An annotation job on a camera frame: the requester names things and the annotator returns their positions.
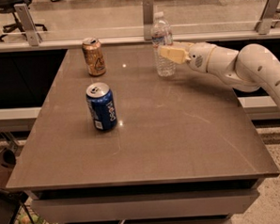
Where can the gold soda can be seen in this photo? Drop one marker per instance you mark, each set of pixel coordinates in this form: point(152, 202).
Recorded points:
point(93, 56)

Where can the clear plastic water bottle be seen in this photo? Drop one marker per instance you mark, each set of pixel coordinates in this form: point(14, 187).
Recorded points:
point(161, 35)

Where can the blue Pepsi can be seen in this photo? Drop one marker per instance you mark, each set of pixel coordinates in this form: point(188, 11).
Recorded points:
point(99, 98)

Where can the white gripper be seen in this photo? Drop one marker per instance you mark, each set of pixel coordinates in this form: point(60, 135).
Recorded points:
point(200, 56)

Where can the grey table drawer base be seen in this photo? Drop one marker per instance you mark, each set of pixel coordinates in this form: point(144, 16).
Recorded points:
point(191, 207)

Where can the middle metal glass bracket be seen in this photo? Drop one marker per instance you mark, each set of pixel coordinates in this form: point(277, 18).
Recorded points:
point(148, 16)

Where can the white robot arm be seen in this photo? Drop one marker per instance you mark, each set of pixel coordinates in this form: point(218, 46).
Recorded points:
point(248, 69)

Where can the metal glass bracket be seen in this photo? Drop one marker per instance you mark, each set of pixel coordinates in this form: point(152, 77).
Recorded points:
point(264, 23)
point(28, 24)
point(148, 16)

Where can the right metal glass bracket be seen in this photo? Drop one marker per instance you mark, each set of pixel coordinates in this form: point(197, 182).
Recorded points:
point(264, 23)

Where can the left metal glass bracket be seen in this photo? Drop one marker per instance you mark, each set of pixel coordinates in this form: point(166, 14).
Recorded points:
point(28, 24)

